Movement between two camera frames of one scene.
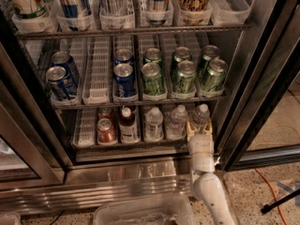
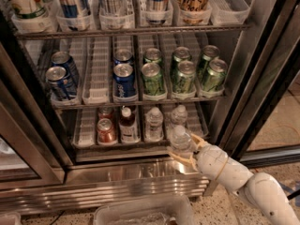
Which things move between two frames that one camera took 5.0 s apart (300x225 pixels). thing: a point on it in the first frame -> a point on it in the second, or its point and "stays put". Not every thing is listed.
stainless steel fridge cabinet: [100, 83] stays put
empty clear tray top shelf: [228, 6] stays put
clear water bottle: [201, 116] -> [181, 141]
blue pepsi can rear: [124, 55] stays put
